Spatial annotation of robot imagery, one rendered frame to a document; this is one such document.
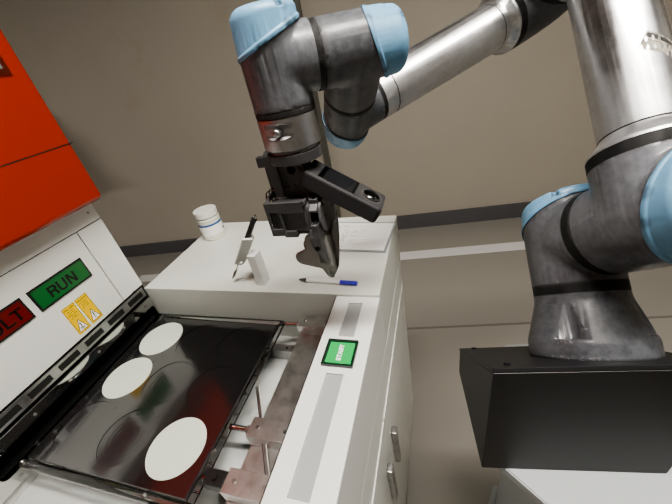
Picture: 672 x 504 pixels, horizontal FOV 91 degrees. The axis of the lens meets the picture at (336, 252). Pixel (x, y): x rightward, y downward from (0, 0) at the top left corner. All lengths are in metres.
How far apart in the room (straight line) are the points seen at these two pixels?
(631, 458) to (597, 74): 0.51
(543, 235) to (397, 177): 2.16
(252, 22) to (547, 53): 2.39
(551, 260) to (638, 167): 0.16
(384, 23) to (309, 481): 0.55
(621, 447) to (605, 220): 0.32
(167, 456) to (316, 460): 0.27
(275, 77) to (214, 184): 2.60
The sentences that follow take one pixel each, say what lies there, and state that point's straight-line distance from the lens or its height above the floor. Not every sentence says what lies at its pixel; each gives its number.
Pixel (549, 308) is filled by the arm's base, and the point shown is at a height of 1.05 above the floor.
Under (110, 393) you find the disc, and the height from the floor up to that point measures 0.90.
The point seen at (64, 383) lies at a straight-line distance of 0.91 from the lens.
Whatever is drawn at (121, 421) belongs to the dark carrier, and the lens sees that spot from 0.79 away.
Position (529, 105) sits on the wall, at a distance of 2.71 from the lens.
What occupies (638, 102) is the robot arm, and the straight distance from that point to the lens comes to 0.51.
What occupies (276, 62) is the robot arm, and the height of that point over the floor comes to 1.40.
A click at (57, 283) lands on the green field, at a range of 0.88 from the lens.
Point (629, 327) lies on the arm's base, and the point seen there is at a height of 1.06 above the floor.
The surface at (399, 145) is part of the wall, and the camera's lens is 2.57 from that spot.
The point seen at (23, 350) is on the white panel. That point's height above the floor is 1.04.
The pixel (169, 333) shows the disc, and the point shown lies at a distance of 0.91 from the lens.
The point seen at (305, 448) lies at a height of 0.96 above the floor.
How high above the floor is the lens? 1.41
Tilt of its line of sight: 32 degrees down
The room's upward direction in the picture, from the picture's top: 12 degrees counter-clockwise
